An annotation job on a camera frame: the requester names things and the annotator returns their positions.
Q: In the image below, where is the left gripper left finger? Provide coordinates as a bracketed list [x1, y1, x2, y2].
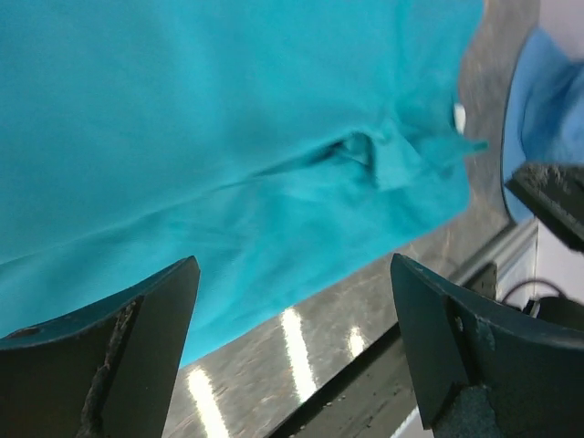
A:
[1, 256, 200, 437]

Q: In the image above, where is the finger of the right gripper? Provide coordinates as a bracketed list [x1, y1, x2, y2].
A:
[505, 162, 584, 251]

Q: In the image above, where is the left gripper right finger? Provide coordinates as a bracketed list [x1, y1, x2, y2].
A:
[391, 255, 583, 437]

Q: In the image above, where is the teal t shirt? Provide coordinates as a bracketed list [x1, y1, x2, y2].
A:
[1, 1, 483, 363]

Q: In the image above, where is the blue bucket hat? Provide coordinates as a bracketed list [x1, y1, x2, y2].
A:
[500, 25, 584, 224]

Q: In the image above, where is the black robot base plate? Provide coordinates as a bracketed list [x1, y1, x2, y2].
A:
[268, 262, 584, 438]

